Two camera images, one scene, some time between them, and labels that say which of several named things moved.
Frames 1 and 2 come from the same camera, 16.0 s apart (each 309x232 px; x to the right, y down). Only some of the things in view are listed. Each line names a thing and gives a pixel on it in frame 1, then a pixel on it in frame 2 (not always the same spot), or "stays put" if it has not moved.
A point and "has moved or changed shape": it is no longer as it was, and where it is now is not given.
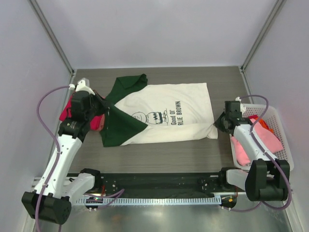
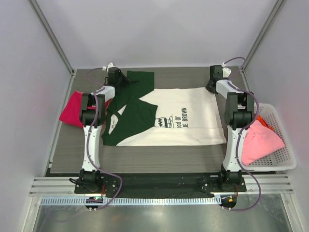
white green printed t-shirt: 139,113 has moved or changed shape
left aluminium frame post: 49,32 stays put
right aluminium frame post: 278,5 stays put
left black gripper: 102,102 → 126,79
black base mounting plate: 194,184 stays put
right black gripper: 217,123 → 210,89
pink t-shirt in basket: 271,140 stays put
